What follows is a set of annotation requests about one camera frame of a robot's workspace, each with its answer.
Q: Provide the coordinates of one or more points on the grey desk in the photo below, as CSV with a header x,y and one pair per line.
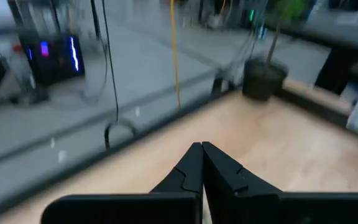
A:
x,y
334,71

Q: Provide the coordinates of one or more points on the black computer tower blue lights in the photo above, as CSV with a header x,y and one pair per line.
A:
x,y
54,68

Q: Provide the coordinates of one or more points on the green leafy plant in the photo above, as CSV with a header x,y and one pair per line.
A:
x,y
291,9

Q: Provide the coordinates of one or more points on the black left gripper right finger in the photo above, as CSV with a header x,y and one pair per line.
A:
x,y
222,177

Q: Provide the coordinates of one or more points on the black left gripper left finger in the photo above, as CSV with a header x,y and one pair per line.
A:
x,y
188,177

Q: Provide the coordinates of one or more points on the black plant pot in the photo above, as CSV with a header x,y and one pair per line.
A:
x,y
263,81

